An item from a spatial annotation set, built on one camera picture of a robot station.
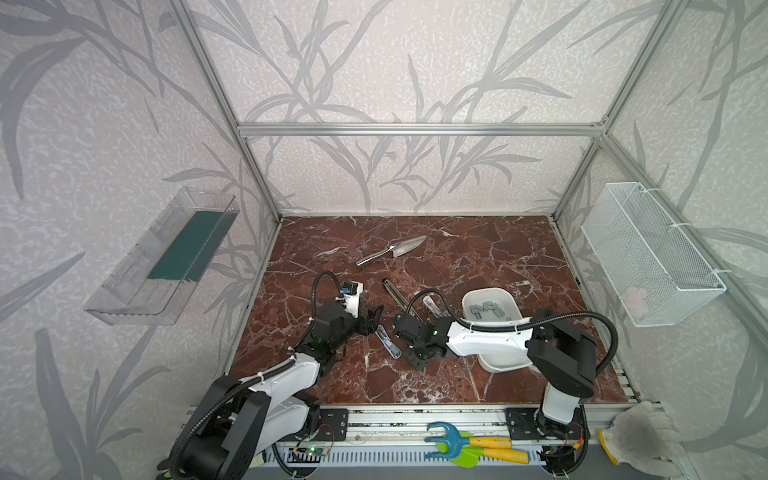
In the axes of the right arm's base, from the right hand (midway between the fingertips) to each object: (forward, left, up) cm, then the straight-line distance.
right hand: (413, 344), depth 87 cm
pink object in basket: (+3, -54, +21) cm, 58 cm away
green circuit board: (-26, +25, 0) cm, 36 cm away
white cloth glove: (-23, -55, +1) cm, 60 cm away
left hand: (+10, +10, +10) cm, 18 cm away
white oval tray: (+12, -29, +4) cm, 32 cm away
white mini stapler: (+12, -7, -1) cm, 14 cm away
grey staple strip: (+13, -24, -1) cm, 27 cm away
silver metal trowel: (+34, +5, +1) cm, 35 cm away
